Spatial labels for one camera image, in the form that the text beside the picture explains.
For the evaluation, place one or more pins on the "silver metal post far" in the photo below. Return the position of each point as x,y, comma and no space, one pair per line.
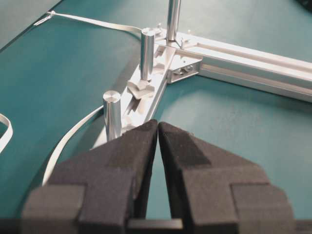
173,19

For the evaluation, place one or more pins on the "silver metal post middle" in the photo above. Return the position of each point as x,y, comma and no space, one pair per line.
147,53

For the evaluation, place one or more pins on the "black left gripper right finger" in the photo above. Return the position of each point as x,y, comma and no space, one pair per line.
217,192

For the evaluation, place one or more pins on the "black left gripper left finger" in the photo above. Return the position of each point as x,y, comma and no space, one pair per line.
98,191

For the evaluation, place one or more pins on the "aluminium extrusion frame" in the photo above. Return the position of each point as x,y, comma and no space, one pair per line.
191,55

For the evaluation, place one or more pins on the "silver metal post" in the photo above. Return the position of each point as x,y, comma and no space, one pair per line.
112,114
147,53
173,19

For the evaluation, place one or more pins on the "silver metal post near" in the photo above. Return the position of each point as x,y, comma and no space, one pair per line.
112,114

